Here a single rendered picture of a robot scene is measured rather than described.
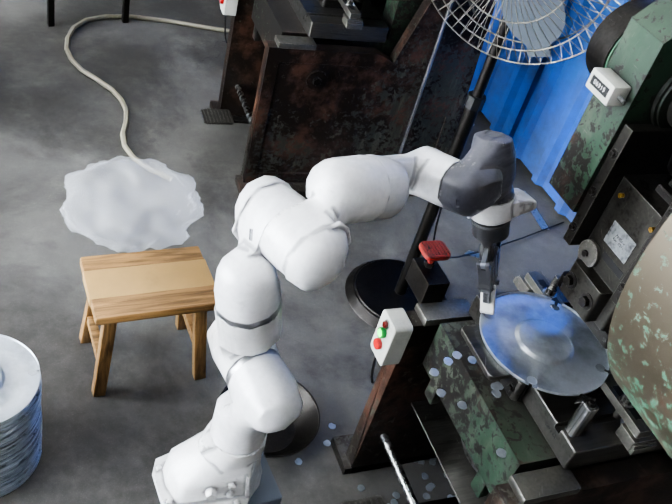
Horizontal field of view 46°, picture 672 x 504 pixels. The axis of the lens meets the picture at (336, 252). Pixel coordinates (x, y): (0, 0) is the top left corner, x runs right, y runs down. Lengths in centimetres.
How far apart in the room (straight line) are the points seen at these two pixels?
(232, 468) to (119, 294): 75
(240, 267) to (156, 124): 227
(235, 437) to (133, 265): 88
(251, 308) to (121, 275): 104
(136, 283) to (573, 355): 116
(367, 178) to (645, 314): 45
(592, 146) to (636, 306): 54
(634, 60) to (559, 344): 61
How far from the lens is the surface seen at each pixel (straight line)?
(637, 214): 159
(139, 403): 239
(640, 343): 116
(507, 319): 177
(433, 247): 190
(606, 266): 166
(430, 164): 151
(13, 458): 214
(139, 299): 220
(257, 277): 123
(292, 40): 288
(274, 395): 139
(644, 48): 153
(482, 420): 180
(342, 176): 122
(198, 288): 225
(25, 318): 260
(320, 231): 119
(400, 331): 187
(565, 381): 171
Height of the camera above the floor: 190
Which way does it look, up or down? 40 degrees down
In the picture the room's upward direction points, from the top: 17 degrees clockwise
